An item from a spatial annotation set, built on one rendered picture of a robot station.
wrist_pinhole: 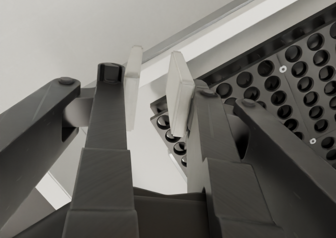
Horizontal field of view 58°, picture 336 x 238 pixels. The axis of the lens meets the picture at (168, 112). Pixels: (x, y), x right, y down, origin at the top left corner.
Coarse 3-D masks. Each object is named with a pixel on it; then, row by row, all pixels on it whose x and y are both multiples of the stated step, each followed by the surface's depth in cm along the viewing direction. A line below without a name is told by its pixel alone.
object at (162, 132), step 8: (160, 112) 25; (152, 120) 25; (160, 128) 25; (168, 128) 25; (160, 136) 25; (184, 136) 25; (168, 144) 26; (176, 152) 26; (184, 152) 26; (176, 160) 26; (184, 168) 27
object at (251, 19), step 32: (256, 0) 23; (288, 0) 22; (320, 0) 28; (192, 32) 25; (224, 32) 23; (256, 32) 29; (160, 64) 23; (192, 64) 30; (160, 96) 31; (160, 160) 34; (160, 192) 35
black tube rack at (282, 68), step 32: (288, 32) 25; (320, 32) 23; (224, 64) 27; (256, 64) 23; (288, 64) 23; (320, 64) 24; (224, 96) 24; (256, 96) 25; (288, 96) 24; (320, 96) 25; (288, 128) 26; (320, 128) 26
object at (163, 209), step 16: (144, 192) 7; (64, 208) 6; (144, 208) 7; (160, 208) 7; (176, 208) 7; (192, 208) 7; (48, 224) 6; (144, 224) 6; (160, 224) 6; (176, 224) 6; (192, 224) 7; (208, 224) 7
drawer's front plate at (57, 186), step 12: (84, 132) 32; (72, 144) 28; (84, 144) 30; (60, 156) 25; (72, 156) 27; (60, 168) 24; (72, 168) 26; (48, 180) 23; (60, 180) 24; (72, 180) 25; (48, 192) 23; (60, 192) 23; (72, 192) 24; (60, 204) 24
